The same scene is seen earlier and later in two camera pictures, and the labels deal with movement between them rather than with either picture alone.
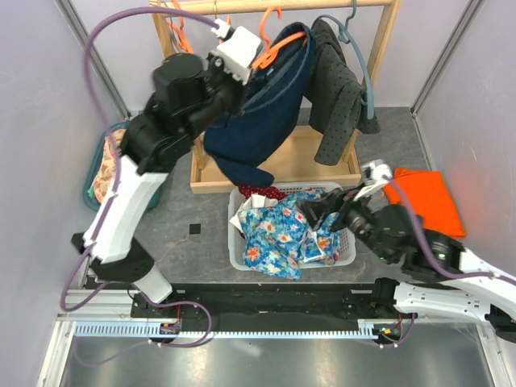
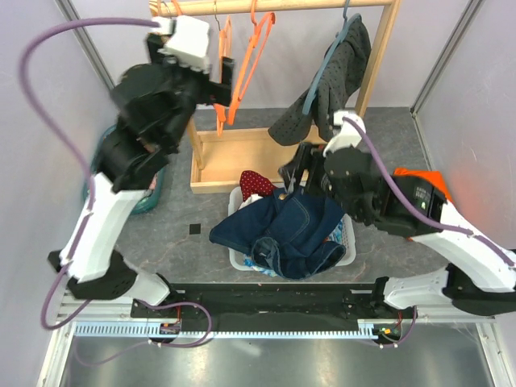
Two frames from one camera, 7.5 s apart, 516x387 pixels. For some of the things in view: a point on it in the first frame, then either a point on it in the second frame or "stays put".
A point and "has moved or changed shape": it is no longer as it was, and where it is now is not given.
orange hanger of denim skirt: (272, 50) has moved or changed shape
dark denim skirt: (243, 141) → (287, 230)
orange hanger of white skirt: (181, 33) has moved or changed shape
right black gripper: (317, 209) → (314, 160)
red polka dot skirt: (269, 192) stays put
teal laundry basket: (90, 177) stays put
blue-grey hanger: (345, 36) → (351, 21)
